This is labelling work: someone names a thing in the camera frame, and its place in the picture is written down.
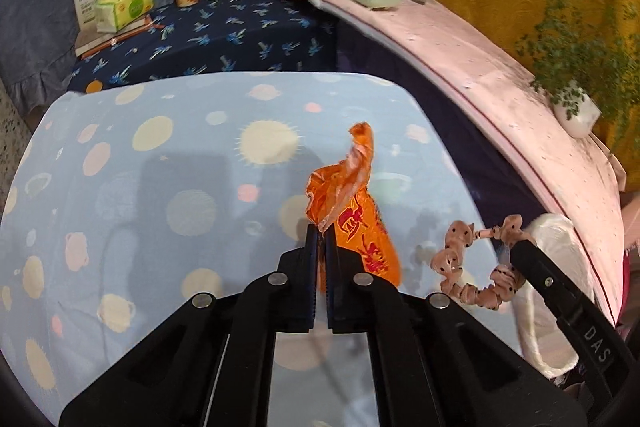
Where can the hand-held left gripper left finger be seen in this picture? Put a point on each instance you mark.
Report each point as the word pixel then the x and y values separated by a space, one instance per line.
pixel 311 289

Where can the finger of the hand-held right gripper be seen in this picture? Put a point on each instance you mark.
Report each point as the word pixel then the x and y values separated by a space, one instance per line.
pixel 547 282

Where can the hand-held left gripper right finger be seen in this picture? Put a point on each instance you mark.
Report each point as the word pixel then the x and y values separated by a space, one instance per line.
pixel 331 289

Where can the white plastic bag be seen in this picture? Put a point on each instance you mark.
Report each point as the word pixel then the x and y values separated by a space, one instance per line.
pixel 540 337

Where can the orange plastic bag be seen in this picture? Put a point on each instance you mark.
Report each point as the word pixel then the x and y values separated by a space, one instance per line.
pixel 360 227

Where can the pink dotted scrunchie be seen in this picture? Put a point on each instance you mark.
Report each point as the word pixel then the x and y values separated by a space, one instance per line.
pixel 450 257

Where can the red cloth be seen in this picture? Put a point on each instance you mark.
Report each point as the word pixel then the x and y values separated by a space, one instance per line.
pixel 626 287

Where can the white plant pot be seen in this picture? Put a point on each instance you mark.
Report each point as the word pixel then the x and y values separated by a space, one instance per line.
pixel 582 117

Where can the light blue planet tablecloth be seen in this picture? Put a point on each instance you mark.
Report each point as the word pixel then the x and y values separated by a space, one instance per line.
pixel 175 187

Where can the dark violet cloth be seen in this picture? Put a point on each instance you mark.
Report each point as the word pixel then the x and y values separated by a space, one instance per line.
pixel 450 117

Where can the pink cloth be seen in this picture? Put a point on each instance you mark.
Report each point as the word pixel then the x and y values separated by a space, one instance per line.
pixel 500 72

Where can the green leafy plant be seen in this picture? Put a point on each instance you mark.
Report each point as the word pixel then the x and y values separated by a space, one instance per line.
pixel 575 47

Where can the navy printed cloth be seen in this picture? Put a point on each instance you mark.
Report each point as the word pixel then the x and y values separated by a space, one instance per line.
pixel 225 42

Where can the brown notebook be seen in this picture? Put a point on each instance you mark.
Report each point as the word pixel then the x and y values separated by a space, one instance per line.
pixel 95 39

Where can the green tissue pack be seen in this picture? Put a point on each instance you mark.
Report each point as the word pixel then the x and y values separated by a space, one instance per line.
pixel 125 7

